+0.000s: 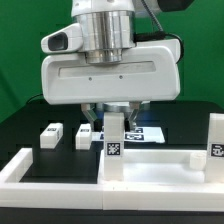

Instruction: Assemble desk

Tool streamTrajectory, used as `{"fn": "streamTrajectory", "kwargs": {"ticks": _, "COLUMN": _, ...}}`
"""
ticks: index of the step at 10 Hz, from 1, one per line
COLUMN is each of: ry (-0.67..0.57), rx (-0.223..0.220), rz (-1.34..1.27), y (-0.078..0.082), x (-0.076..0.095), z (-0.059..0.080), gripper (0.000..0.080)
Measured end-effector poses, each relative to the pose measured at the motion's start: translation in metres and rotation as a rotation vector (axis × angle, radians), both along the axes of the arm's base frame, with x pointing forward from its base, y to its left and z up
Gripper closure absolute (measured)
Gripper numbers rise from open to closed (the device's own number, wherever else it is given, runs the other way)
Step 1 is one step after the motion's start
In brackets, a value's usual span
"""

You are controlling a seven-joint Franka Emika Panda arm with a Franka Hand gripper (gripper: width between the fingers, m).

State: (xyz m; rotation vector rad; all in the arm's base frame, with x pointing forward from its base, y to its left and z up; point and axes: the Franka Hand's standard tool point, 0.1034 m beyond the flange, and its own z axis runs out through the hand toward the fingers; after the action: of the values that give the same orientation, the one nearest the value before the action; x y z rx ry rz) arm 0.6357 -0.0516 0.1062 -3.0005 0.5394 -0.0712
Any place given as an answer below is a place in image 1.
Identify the black cable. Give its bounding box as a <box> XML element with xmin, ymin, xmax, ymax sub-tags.
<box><xmin>25</xmin><ymin>93</ymin><xmax>45</xmax><ymax>106</ymax></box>

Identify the white U-shaped fence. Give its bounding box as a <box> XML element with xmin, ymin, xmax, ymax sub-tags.
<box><xmin>0</xmin><ymin>148</ymin><xmax>224</xmax><ymax>212</ymax></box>

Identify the fiducial marker sheet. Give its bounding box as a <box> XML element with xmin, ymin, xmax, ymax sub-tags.
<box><xmin>92</xmin><ymin>127</ymin><xmax>165</xmax><ymax>143</ymax></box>

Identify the white desk top tray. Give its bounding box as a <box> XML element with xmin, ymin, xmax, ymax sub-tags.
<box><xmin>97</xmin><ymin>148</ymin><xmax>224</xmax><ymax>186</ymax></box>

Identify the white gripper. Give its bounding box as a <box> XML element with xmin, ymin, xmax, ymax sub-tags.
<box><xmin>41</xmin><ymin>39</ymin><xmax>180</xmax><ymax>132</ymax></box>

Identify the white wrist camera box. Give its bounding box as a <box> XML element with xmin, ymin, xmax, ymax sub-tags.
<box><xmin>41</xmin><ymin>23</ymin><xmax>83</xmax><ymax>54</ymax></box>

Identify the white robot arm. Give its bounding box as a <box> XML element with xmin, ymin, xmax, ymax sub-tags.
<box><xmin>41</xmin><ymin>0</ymin><xmax>194</xmax><ymax>129</ymax></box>

